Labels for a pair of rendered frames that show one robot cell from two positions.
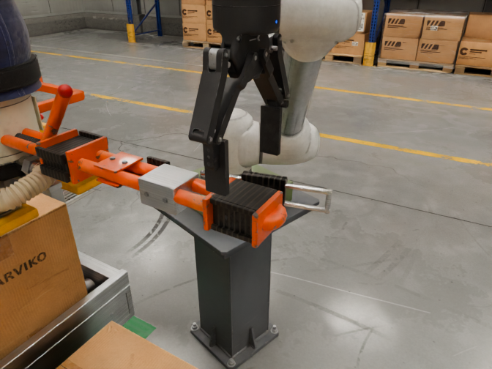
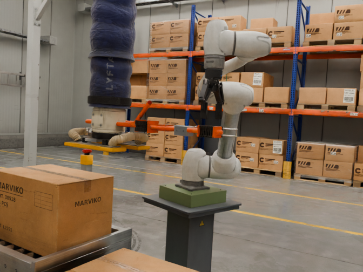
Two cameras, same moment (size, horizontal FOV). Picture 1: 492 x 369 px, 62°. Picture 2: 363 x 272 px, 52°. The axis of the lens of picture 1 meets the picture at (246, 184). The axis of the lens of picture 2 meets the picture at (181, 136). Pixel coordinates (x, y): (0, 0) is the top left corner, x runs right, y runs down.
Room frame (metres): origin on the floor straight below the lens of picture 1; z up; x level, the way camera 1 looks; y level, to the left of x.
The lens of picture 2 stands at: (-1.13, 0.08, 1.34)
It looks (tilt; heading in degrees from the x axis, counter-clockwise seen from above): 3 degrees down; 2
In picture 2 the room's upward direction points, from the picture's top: 3 degrees clockwise
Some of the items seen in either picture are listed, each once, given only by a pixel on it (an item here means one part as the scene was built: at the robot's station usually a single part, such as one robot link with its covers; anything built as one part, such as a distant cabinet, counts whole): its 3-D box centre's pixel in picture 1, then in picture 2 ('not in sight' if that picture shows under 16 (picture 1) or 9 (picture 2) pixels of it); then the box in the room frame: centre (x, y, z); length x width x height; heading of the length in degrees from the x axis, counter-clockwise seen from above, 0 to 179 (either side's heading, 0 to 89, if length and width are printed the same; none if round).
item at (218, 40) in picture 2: not in sight; (219, 38); (0.49, -0.01, 1.67); 0.13 x 0.11 x 0.16; 91
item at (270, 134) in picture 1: (270, 130); (218, 111); (0.55, -0.03, 1.36); 0.03 x 0.01 x 0.07; 59
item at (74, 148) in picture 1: (75, 154); (146, 126); (0.66, 0.30, 1.27); 0.10 x 0.08 x 0.06; 149
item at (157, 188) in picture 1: (170, 188); (183, 130); (0.55, 0.12, 1.26); 0.07 x 0.07 x 0.04; 59
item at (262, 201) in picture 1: (243, 210); (209, 131); (0.48, 0.00, 1.27); 0.08 x 0.07 x 0.05; 59
